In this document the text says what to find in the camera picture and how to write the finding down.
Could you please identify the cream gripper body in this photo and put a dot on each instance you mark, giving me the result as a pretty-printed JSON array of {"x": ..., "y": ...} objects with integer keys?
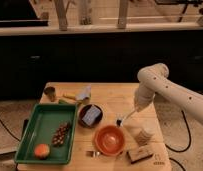
[{"x": 140, "y": 104}]

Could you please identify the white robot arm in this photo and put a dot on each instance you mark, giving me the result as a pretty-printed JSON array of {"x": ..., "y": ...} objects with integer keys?
[{"x": 153, "y": 79}]

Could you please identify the red bowl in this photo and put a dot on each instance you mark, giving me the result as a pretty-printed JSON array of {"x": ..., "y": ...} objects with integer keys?
[{"x": 109, "y": 140}]

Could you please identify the dark brown bowl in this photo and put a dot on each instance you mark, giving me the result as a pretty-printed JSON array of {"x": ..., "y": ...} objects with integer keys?
[{"x": 83, "y": 112}]

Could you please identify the white paper cup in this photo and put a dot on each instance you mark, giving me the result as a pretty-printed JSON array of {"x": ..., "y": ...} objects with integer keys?
[{"x": 145, "y": 134}]

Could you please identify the wooden table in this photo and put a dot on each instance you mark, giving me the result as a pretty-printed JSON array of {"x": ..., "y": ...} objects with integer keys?
[{"x": 115, "y": 99}]

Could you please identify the blue sponge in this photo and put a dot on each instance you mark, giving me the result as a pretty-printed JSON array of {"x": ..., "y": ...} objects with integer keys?
[{"x": 91, "y": 114}]

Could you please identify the brown block with black base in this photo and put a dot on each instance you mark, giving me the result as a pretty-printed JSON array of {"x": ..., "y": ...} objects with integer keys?
[{"x": 140, "y": 153}]

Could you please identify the light blue cloth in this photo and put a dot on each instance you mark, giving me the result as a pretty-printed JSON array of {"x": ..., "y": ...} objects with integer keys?
[{"x": 85, "y": 93}]

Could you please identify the yellow banana toy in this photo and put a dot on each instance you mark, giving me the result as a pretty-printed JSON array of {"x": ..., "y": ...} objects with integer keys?
[{"x": 69, "y": 96}]

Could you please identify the metal fork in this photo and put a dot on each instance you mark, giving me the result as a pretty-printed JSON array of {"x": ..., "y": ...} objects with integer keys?
[{"x": 93, "y": 153}]

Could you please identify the bunch of dark grapes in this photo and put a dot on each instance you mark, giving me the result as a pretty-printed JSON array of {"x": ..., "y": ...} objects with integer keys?
[{"x": 60, "y": 134}]

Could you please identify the small dark metal cup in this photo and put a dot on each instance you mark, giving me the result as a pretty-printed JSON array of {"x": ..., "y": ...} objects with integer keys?
[{"x": 50, "y": 93}]

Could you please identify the green plastic tray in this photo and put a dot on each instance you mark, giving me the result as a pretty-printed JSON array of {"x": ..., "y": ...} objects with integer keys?
[{"x": 42, "y": 125}]

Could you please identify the orange peach fruit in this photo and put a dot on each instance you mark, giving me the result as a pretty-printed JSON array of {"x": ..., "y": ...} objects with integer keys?
[{"x": 41, "y": 151}]

